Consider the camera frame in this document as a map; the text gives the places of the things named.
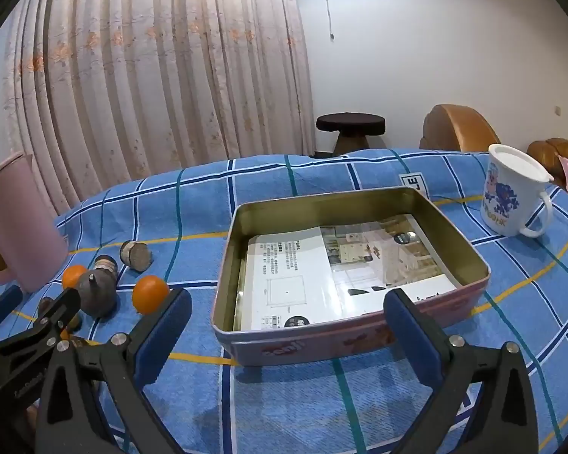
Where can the orange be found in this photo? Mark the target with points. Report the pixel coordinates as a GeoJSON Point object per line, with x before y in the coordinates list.
{"type": "Point", "coordinates": [73, 275]}
{"type": "Point", "coordinates": [66, 333]}
{"type": "Point", "coordinates": [149, 294]}

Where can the brown leather sofa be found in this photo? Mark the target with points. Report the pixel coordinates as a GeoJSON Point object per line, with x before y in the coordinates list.
{"type": "Point", "coordinates": [556, 149]}

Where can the grey round fruit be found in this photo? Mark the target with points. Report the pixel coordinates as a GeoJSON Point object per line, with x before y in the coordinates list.
{"type": "Point", "coordinates": [99, 299]}

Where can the blue plaid cloth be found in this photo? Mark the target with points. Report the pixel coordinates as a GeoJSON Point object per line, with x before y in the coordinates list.
{"type": "Point", "coordinates": [312, 402]}

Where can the dark brown fruit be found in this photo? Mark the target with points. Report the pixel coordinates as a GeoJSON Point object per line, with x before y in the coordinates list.
{"type": "Point", "coordinates": [45, 304]}

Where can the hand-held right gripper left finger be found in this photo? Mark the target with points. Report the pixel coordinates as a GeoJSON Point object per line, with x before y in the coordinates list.
{"type": "Point", "coordinates": [161, 340]}

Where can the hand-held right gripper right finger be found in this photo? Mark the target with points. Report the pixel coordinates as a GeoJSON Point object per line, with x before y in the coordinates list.
{"type": "Point", "coordinates": [412, 340]}

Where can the pink metal tin box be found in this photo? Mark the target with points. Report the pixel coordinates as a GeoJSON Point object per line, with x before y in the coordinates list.
{"type": "Point", "coordinates": [312, 346]}

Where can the brown leather armchair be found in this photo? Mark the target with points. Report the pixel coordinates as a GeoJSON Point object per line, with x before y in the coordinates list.
{"type": "Point", "coordinates": [459, 127]}

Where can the pink plastic pitcher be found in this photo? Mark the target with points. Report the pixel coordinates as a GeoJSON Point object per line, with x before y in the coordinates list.
{"type": "Point", "coordinates": [14, 217]}

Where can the beige floral curtain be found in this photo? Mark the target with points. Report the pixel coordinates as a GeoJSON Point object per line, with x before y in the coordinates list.
{"type": "Point", "coordinates": [146, 80]}

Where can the white printed mug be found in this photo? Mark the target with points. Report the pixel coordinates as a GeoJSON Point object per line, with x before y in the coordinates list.
{"type": "Point", "coordinates": [506, 194]}

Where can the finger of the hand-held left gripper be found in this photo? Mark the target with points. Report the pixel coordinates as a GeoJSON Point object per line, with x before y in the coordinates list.
{"type": "Point", "coordinates": [4, 301]}
{"type": "Point", "coordinates": [59, 314]}

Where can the dark round stool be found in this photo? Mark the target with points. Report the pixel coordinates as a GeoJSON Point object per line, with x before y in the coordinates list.
{"type": "Point", "coordinates": [350, 123]}

